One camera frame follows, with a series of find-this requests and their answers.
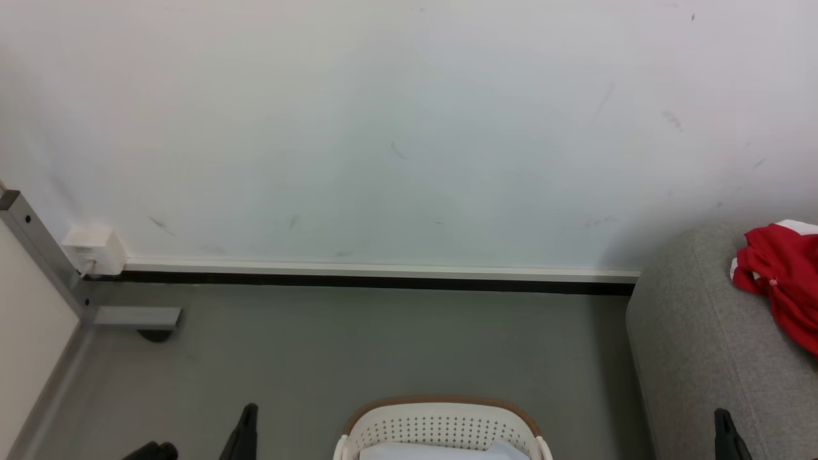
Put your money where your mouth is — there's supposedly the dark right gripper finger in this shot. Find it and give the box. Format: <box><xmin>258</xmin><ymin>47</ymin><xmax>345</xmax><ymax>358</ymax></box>
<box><xmin>714</xmin><ymin>408</ymin><xmax>753</xmax><ymax>460</ymax></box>

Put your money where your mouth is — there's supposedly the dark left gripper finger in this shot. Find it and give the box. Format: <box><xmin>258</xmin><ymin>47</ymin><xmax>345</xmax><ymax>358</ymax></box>
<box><xmin>219</xmin><ymin>402</ymin><xmax>259</xmax><ymax>460</ymax></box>

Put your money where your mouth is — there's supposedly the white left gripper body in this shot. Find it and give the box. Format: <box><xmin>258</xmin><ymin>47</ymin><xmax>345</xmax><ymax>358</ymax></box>
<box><xmin>121</xmin><ymin>441</ymin><xmax>180</xmax><ymax>460</ymax></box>

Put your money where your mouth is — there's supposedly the red and white garment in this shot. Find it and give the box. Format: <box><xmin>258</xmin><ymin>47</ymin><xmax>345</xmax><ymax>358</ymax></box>
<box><xmin>730</xmin><ymin>219</ymin><xmax>818</xmax><ymax>357</ymax></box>

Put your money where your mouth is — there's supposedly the white clothing piece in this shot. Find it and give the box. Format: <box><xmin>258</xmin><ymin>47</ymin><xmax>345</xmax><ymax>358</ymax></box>
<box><xmin>359</xmin><ymin>440</ymin><xmax>531</xmax><ymax>460</ymax></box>

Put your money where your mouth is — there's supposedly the white perforated laundry basket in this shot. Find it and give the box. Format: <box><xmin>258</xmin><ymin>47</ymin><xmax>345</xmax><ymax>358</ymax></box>
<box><xmin>332</xmin><ymin>396</ymin><xmax>553</xmax><ymax>460</ymax></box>

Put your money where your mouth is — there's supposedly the grey fabric sofa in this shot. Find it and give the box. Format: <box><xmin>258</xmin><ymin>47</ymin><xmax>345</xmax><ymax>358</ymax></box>
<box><xmin>625</xmin><ymin>220</ymin><xmax>818</xmax><ymax>460</ymax></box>

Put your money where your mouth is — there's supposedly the beige partition panel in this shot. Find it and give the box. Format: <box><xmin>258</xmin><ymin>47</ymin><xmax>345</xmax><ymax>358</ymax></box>
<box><xmin>0</xmin><ymin>220</ymin><xmax>81</xmax><ymax>443</ymax></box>

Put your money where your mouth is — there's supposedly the white and black baseboard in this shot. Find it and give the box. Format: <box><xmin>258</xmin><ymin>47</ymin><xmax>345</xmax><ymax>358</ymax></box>
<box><xmin>83</xmin><ymin>257</ymin><xmax>641</xmax><ymax>296</ymax></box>

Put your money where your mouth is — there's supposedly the grey metal partition frame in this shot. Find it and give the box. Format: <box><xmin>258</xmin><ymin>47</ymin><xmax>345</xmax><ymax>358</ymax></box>
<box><xmin>0</xmin><ymin>190</ymin><xmax>183</xmax><ymax>460</ymax></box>

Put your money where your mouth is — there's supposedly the white wall socket box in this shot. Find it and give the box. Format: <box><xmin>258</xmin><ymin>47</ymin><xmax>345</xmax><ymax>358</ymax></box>
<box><xmin>62</xmin><ymin>225</ymin><xmax>127</xmax><ymax>277</ymax></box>

